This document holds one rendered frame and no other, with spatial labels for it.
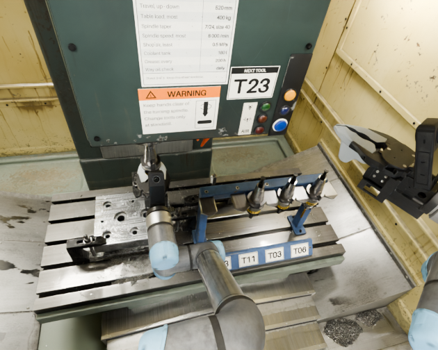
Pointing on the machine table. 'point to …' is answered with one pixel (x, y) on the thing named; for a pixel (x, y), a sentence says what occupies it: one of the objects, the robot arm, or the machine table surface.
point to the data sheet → (184, 41)
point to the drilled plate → (138, 207)
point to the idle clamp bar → (197, 201)
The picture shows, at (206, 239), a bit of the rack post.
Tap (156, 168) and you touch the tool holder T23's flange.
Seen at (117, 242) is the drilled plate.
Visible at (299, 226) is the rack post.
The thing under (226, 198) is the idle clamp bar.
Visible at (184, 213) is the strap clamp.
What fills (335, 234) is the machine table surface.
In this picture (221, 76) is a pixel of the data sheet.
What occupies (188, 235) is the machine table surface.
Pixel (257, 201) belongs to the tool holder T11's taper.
